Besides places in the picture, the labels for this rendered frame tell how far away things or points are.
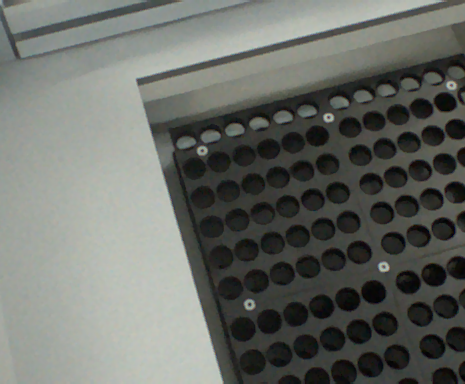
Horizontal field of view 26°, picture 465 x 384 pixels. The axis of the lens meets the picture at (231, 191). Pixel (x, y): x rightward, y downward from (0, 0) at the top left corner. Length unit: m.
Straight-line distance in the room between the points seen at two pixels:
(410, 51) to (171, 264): 0.26
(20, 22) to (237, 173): 0.14
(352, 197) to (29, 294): 0.18
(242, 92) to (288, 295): 0.17
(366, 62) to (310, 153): 0.12
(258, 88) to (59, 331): 0.24
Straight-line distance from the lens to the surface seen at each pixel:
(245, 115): 0.58
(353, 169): 0.56
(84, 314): 0.49
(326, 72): 0.67
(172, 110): 0.65
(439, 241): 0.55
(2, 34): 0.54
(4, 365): 0.46
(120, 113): 0.53
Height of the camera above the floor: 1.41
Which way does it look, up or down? 66 degrees down
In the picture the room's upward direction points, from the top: 2 degrees counter-clockwise
